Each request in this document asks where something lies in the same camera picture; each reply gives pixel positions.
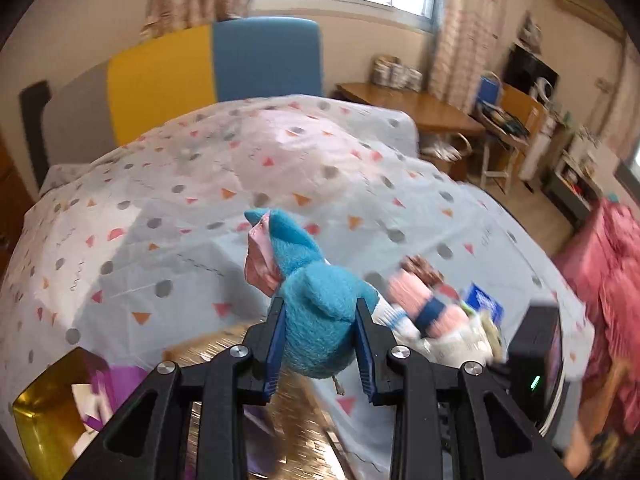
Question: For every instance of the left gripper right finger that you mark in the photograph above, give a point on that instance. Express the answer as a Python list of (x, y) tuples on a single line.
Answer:
[(372, 342)]

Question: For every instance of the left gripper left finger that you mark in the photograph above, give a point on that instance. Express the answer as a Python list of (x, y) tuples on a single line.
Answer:
[(266, 342)]

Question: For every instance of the blue plush toy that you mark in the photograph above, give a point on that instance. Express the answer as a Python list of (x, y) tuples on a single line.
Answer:
[(320, 299)]

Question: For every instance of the gold metal tray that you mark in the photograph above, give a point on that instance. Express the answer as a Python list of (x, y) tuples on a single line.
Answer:
[(46, 415)]

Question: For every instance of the white knitted gloves bundle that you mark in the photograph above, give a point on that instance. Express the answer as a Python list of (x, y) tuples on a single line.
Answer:
[(478, 341)]

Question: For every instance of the blue Tempo tissue pack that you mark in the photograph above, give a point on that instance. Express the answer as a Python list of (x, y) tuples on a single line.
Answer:
[(480, 301)]

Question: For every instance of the purple gift box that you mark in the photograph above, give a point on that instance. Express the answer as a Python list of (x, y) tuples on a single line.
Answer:
[(103, 392)]

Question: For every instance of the white tote bag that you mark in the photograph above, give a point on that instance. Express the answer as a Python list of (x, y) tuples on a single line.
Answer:
[(446, 149)]

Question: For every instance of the white folding stool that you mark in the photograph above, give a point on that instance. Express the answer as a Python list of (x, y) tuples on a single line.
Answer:
[(505, 130)]

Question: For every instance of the wooden desk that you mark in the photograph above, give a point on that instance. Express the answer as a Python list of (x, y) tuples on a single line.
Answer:
[(430, 115)]

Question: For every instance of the pink ruffled fabric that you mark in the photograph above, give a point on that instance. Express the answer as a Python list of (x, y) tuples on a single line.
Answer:
[(601, 266)]

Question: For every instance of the boxes on desk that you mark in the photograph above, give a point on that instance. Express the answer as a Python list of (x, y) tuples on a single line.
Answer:
[(387, 71)]

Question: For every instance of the blue chair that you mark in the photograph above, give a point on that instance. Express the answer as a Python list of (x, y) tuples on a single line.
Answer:
[(490, 89)]

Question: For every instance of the grey yellow blue sofa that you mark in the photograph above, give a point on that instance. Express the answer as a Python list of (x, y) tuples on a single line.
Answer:
[(143, 87)]

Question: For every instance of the black television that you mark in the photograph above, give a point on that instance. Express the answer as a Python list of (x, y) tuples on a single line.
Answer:
[(525, 72)]

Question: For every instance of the right beige curtain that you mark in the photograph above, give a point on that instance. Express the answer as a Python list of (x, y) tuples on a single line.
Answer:
[(464, 41)]

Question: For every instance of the gripper-mounted camera box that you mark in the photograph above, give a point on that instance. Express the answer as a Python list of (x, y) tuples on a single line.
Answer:
[(536, 365)]

